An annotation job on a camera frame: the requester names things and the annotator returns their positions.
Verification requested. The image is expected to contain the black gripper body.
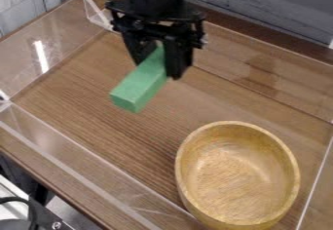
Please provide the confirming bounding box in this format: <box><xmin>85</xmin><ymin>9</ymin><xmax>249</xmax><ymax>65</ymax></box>
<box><xmin>106</xmin><ymin>0</ymin><xmax>205</xmax><ymax>49</ymax></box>

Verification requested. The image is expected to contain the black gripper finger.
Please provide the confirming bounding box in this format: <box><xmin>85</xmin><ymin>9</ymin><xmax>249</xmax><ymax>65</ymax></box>
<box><xmin>163</xmin><ymin>36</ymin><xmax>194</xmax><ymax>80</ymax></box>
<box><xmin>121</xmin><ymin>31</ymin><xmax>158</xmax><ymax>65</ymax></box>

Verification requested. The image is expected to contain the green rectangular block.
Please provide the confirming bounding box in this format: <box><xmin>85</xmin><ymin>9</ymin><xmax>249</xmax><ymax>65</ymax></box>
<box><xmin>110</xmin><ymin>47</ymin><xmax>167</xmax><ymax>113</ymax></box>

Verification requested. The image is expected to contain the brown wooden bowl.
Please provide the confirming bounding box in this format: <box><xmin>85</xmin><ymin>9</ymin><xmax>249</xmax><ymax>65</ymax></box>
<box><xmin>174</xmin><ymin>121</ymin><xmax>301</xmax><ymax>230</ymax></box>

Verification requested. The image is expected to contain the clear acrylic corner bracket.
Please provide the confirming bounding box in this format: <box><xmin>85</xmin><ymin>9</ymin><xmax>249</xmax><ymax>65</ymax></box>
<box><xmin>83</xmin><ymin>0</ymin><xmax>115</xmax><ymax>32</ymax></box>

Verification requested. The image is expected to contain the clear acrylic tray wall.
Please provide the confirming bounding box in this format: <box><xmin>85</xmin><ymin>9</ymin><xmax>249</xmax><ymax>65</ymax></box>
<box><xmin>0</xmin><ymin>0</ymin><xmax>333</xmax><ymax>230</ymax></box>

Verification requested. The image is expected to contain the black cable bottom left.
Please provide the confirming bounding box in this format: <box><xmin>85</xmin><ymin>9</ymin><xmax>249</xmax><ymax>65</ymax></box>
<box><xmin>0</xmin><ymin>196</ymin><xmax>40</xmax><ymax>230</ymax></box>

